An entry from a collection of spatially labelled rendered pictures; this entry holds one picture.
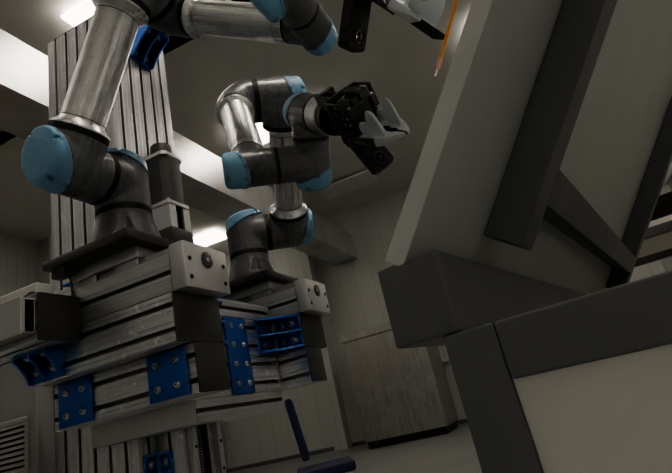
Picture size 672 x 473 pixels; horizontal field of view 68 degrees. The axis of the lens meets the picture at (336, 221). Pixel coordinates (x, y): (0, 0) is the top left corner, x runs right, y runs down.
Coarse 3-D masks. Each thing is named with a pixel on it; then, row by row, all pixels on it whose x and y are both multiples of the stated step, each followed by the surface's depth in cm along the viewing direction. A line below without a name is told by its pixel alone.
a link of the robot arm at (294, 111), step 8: (296, 96) 99; (304, 96) 97; (312, 96) 94; (288, 104) 100; (296, 104) 97; (304, 104) 94; (288, 112) 100; (296, 112) 97; (288, 120) 101; (296, 120) 98; (304, 120) 95; (296, 128) 98; (304, 128) 97; (296, 136) 99; (304, 136) 98; (312, 136) 98; (320, 136) 99
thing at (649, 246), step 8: (656, 224) 138; (664, 224) 135; (648, 232) 136; (656, 232) 135; (664, 232) 135; (648, 240) 155; (656, 240) 158; (664, 240) 161; (648, 248) 169; (656, 248) 172; (664, 248) 176; (640, 256) 181; (648, 256) 182; (656, 256) 181; (664, 256) 180; (640, 264) 183
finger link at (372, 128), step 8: (368, 112) 76; (368, 120) 77; (376, 120) 76; (360, 128) 81; (368, 128) 79; (376, 128) 77; (360, 136) 81; (368, 136) 80; (376, 136) 78; (384, 136) 77; (392, 136) 76; (400, 136) 75; (376, 144) 78; (384, 144) 77
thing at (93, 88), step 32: (96, 0) 101; (128, 0) 100; (160, 0) 107; (96, 32) 100; (128, 32) 103; (96, 64) 99; (96, 96) 98; (64, 128) 95; (96, 128) 98; (32, 160) 94; (64, 160) 92; (96, 160) 98; (64, 192) 97; (96, 192) 101
